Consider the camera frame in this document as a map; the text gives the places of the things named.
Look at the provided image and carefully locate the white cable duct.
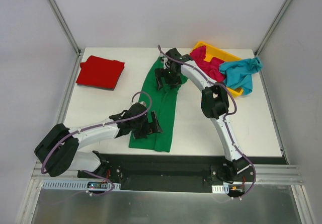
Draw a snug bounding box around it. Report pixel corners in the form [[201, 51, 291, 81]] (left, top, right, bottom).
[[42, 180, 121, 191], [211, 184, 245, 194]]

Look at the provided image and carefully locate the right aluminium frame post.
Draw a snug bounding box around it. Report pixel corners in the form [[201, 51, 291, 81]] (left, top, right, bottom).
[[254, 0, 306, 56]]

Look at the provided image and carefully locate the aluminium frame post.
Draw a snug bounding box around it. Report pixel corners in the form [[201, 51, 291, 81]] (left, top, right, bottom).
[[47, 0, 82, 56], [254, 0, 306, 56]]

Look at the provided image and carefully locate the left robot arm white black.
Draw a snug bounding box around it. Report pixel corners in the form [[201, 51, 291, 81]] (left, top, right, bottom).
[[34, 102, 163, 178]]

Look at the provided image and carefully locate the green t shirt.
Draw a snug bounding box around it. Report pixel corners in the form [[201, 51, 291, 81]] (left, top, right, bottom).
[[129, 58, 180, 153]]

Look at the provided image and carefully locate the aluminium side rail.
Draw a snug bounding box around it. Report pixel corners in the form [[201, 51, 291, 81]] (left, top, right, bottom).
[[54, 49, 85, 125], [251, 70, 289, 164]]

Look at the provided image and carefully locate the front aluminium rail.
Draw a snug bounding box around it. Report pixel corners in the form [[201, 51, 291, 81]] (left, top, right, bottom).
[[31, 161, 304, 185]]

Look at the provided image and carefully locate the right aluminium side rail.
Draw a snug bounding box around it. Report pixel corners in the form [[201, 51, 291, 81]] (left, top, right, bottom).
[[251, 70, 289, 164]]

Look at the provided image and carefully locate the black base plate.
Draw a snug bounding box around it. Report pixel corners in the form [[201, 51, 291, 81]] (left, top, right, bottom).
[[47, 152, 289, 192]]

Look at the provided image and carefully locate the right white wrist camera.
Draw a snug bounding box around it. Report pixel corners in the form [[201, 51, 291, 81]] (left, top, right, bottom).
[[160, 55, 172, 69]]

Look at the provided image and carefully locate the left aluminium side rail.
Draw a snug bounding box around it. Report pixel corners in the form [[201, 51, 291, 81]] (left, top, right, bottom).
[[54, 49, 85, 125]]

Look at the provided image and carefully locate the teal t shirt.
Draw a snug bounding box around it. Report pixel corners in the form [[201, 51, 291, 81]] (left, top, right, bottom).
[[219, 57, 263, 95]]

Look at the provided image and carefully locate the magenta t shirt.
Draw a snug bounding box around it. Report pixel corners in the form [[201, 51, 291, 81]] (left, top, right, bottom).
[[190, 46, 225, 82]]

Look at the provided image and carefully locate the folded red t shirt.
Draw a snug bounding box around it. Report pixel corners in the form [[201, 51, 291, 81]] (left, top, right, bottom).
[[76, 55, 125, 90]]

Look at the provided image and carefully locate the yellow plastic bin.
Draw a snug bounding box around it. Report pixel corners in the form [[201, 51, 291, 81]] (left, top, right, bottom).
[[190, 41, 245, 99]]

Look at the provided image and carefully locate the left white cable duct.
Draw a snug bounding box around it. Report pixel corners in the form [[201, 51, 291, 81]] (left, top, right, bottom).
[[42, 180, 121, 191]]

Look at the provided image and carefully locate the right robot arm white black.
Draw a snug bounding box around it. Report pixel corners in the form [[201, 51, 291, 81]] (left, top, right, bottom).
[[154, 46, 251, 184]]

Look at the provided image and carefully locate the right white cable duct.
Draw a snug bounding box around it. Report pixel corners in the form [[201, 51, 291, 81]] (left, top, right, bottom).
[[211, 184, 245, 194]]

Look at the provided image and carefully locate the left aluminium frame post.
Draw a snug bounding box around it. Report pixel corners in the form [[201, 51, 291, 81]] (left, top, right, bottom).
[[47, 0, 82, 56]]

